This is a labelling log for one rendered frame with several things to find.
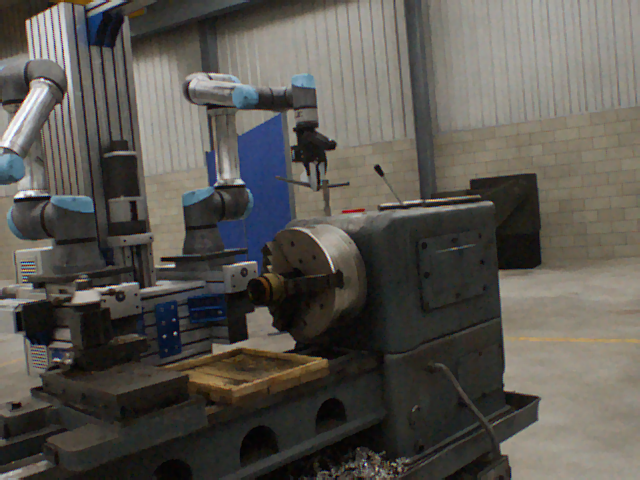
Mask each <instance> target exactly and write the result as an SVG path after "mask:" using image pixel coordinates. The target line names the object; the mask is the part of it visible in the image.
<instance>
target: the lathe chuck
mask: <svg viewBox="0 0 640 480"><path fill-rule="evenodd" d="M306 226H314V228H308V227H304V226H297V227H289V228H285V229H282V230H280V231H279V232H277V233H276V234H275V235H274V236H275V238H276V240H277V241H278V243H279V245H280V247H281V249H282V250H283V252H284V254H285V256H286V258H287V259H288V261H289V263H290V265H291V267H292V268H298V269H300V271H299V272H298V273H297V274H296V275H295V276H293V277H292V278H289V277H288V279H293V278H299V277H305V276H313V275H322V274H332V273H336V270H338V272H340V278H341V284H342V286H341V289H339V288H330V289H326V290H321V291H312V292H305V293H301V294H302V295H304V296H305V298H304V299H302V300H299V301H297V304H296V308H295V312H294V317H293V321H292V326H291V330H290V336H292V337H294V338H297V339H301V340H310V339H314V338H317V337H321V336H324V335H328V334H331V333H334V332H336V331H338V330H340V329H342V328H343V327H344V326H345V325H346V324H347V323H348V322H349V320H350V319H351V317H352V316H353V313H354V311H355V309H356V305H357V301H358V296H359V280H358V273H357V268H356V265H355V262H354V259H353V256H352V254H351V252H350V250H349V248H348V247H347V245H346V244H345V242H344V241H343V240H342V239H341V238H340V236H339V235H337V234H336V233H335V232H334V231H333V230H332V229H330V228H328V227H326V226H323V225H306ZM288 279H285V280H288ZM341 315H345V318H344V320H343V321H341V322H340V323H337V324H336V320H337V319H338V318H339V317H340V316H341Z"/></svg>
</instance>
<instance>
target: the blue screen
mask: <svg viewBox="0 0 640 480"><path fill-rule="evenodd" d="M237 141H238V152H239V163H240V174H241V180H242V181H243V182H244V183H245V184H246V189H249V190H250V191H251V194H252V195H253V210H252V212H251V213H250V216H249V217H248V218H244V219H239V220H229V221H219V222H217V226H218V231H219V234H220V236H221V239H222V242H223V243H224V246H225V249H238V248H247V249H248V253H247V254H242V255H235V261H236V262H256V265H257V275H258V276H259V275H260V268H261V261H262V257H263V255H262V254H261V252H260V249H261V248H262V247H263V246H264V244H265V243H266V242H271V241H272V240H273V239H274V237H275V236H274V235H275V234H276V233H277V232H279V231H280V230H282V229H285V227H286V225H287V224H288V223H289V222H290V221H292V220H293V219H297V216H296V206H295V195H294V185H293V184H292V183H288V182H284V181H280V180H277V179H275V178H274V177H275V176H279V177H283V178H287V179H291V180H293V174H292V164H291V153H290V143H289V133H288V123H287V112H284V113H280V114H278V115H277V116H275V117H273V118H271V119H269V120H268V121H266V122H264V123H262V124H260V125H258V126H257V127H255V128H254V129H252V130H250V131H249V132H247V133H245V134H243V135H240V136H239V134H237ZM205 160H206V169H207V179H208V187H213V188H214V185H215V184H216V183H217V181H218V180H217V169H216V158H215V149H214V150H212V151H211V152H209V153H208V151H205Z"/></svg>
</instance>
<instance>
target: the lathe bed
mask: <svg viewBox="0 0 640 480"><path fill-rule="evenodd" d="M330 347H332V346H328V345H320V346H317V347H314V348H312V343H311V344H308V345H305V346H301V347H298V348H294V349H291V350H288V351H284V352H282V353H289V354H297V355H301V356H303V355H305V356H310V357H317V358H322V359H327V360H328V361H329V367H330V368H329V369H330V370H329V374H327V375H324V376H321V377H318V378H316V379H313V380H310V381H307V382H304V383H300V384H299V385H296V386H293V387H290V388H287V389H284V390H282V391H279V392H276V393H273V394H268V395H267V396H264V397H261V398H259V399H256V400H254V401H251V402H248V403H245V404H242V405H239V406H236V407H231V406H228V407H226V406H227V405H223V404H219V403H217V404H218V405H217V406H218V407H216V406H214V405H212V404H216V403H215V402H212V401H208V400H205V402H204V405H205V412H206V419H207V425H205V426H203V427H200V428H198V429H195V430H193V431H190V432H187V433H184V434H181V435H179V436H176V437H173V438H170V439H168V440H165V441H162V442H159V443H156V444H154V445H151V446H148V447H146V448H143V449H141V450H138V451H135V452H132V453H130V454H127V455H124V456H121V457H118V458H116V459H114V458H113V459H110V460H107V461H104V462H102V463H100V464H97V465H94V466H92V467H89V468H86V469H83V470H77V471H69V470H67V469H65V468H63V467H61V466H59V465H57V466H56V465H54V464H53V463H51V462H49V461H47V460H46V459H45V457H44V449H43V444H44V443H47V440H48V439H49V438H50V437H51V436H54V435H58V434H61V433H64V432H67V431H70V430H68V429H66V428H63V427H61V426H59V425H51V426H48V427H45V428H42V429H38V430H35V431H32V432H28V433H25V434H22V435H18V436H16V435H15V436H12V437H9V438H6V439H3V440H2V437H1V434H0V442H2V443H1V445H0V480H253V479H257V478H259V477H261V476H264V475H266V474H267V473H269V472H271V471H274V470H276V469H278V468H280V467H282V466H285V465H287V464H289V463H291V462H293V461H296V460H298V459H300V458H302V457H304V456H307V455H309V454H311V453H313V452H315V451H318V450H320V449H322V448H324V447H326V446H329V445H331V444H332V443H334V442H336V441H339V440H341V439H343V438H345V437H347V436H350V435H352V434H354V433H356V432H358V431H363V430H365V429H367V428H369V427H372V426H374V425H376V424H378V423H380V422H383V421H385V420H387V419H389V414H388V411H387V410H386V408H385V404H384V395H383V386H382V377H381V369H380V366H381V365H384V364H385V363H384V355H385V354H386V353H381V352H370V353H367V354H364V355H361V353H360V351H361V350H359V351H356V352H353V353H350V354H347V355H344V356H343V357H338V358H335V359H333V360H331V356H330ZM331 368H333V369H334V368H335V369H334V370H333V369H331ZM337 368H338V369H337ZM336 369H337V370H336ZM208 405H210V406H208ZM220 405H223V406H220ZM207 407H208V408H207ZM210 407H211V408H210ZM212 408H213V409H214V410H213V411H212ZM215 408H216V409H215ZM211 411H212V412H211ZM251 430H252V431H251ZM242 442H243V443H242ZM2 444H4V446H2ZM247 449H249V450H250V449H251V450H252V451H250V452H248V451H246V450H247ZM22 458H23V459H22ZM15 461H16V462H15ZM13 462H14V463H13ZM165 462H170V463H169V464H165ZM32 463H37V465H36V467H33V468H31V467H32V465H31V464H32ZM37 466H39V469H38V468H37ZM28 467H29V468H28ZM26 468H28V469H30V468H31V469H30V470H27V469H26ZM166 468H168V469H170V471H168V469H167V471H163V470H165V469H166ZM19 469H20V470H19ZM21 469H24V470H23V471H21ZM37 469H38V470H37ZM155 469H156V470H157V471H155V472H158V470H159V473H160V474H161V476H160V477H155V475H156V474H157V475H159V474H158V473H154V474H152V475H151V473H152V471H154V470H155ZM32 471H33V472H32ZM17 473H18V474H17ZM29 473H30V474H29ZM23 474H24V475H23ZM9 475H10V476H9ZM14 475H15V476H14ZM20 476H22V477H20ZM23 476H24V477H23ZM16 477H18V478H16Z"/></svg>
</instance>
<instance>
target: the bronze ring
mask: <svg viewBox="0 0 640 480"><path fill-rule="evenodd" d="M283 280H285V278H283V277H282V276H279V275H278V274H277V273H275V272H267V273H266V274H265V275H259V276H258V277H257V278H254V279H251V280H250V281H249V283H248V286H247V295H248V298H249V300H250V301H251V302H252V303H253V304H254V305H256V306H260V305H263V306H267V305H273V306H275V305H279V304H280V303H281V302H282V301H283V299H284V298H286V296H287V295H285V289H284V284H283Z"/></svg>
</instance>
